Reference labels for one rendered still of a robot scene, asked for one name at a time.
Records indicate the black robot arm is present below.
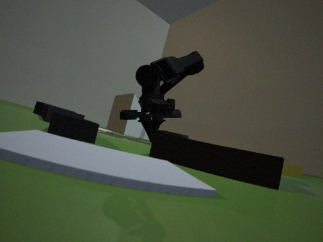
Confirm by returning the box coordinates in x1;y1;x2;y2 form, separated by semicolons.
136;51;204;115

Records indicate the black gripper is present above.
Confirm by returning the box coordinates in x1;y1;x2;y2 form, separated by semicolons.
120;91;182;143

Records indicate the light grey flat panel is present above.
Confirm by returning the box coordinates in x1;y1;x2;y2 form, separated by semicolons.
0;129;217;197

